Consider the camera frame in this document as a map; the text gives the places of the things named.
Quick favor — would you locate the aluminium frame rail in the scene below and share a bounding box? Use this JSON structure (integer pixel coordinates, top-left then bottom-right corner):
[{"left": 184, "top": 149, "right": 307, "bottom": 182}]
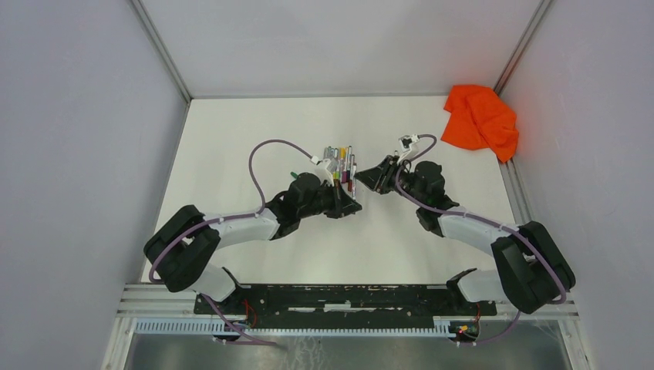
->
[{"left": 116, "top": 284, "right": 580, "bottom": 321}]

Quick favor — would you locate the orange cloth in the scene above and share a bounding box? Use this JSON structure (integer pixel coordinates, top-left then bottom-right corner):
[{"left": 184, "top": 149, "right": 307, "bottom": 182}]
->
[{"left": 441, "top": 85, "right": 519, "bottom": 163}]

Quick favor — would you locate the marker with blue cap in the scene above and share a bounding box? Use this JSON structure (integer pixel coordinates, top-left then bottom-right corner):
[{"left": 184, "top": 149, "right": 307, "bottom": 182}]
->
[{"left": 350, "top": 156, "right": 357, "bottom": 200}]

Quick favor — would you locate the marker with purple cap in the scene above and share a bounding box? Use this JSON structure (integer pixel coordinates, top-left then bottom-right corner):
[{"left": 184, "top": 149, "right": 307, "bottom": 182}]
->
[{"left": 340, "top": 146, "right": 350, "bottom": 183}]

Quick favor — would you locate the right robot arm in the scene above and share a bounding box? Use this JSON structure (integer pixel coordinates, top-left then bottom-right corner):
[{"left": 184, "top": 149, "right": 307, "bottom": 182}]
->
[{"left": 354, "top": 156, "right": 576, "bottom": 315}]

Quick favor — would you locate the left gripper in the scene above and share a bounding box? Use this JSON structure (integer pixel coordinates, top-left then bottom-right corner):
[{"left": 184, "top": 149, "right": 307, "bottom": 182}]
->
[{"left": 298, "top": 179, "right": 361, "bottom": 219}]

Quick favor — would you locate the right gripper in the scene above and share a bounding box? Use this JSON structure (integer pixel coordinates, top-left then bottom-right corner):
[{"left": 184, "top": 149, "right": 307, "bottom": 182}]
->
[{"left": 353, "top": 156, "right": 425, "bottom": 207}]

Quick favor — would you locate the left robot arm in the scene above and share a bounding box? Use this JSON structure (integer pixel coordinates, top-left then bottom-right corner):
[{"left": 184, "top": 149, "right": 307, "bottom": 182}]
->
[{"left": 143, "top": 173, "right": 362, "bottom": 315}]

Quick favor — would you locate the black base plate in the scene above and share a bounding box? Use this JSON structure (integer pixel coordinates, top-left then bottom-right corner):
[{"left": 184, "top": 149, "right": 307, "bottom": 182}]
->
[{"left": 194, "top": 284, "right": 497, "bottom": 329}]

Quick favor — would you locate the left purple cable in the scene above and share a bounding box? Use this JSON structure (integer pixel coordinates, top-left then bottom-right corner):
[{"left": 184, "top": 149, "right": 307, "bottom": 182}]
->
[{"left": 148, "top": 139, "right": 320, "bottom": 347}]

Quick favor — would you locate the white cable duct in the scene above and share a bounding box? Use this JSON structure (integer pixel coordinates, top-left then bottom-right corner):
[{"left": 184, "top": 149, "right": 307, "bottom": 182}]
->
[{"left": 133, "top": 318, "right": 453, "bottom": 338}]

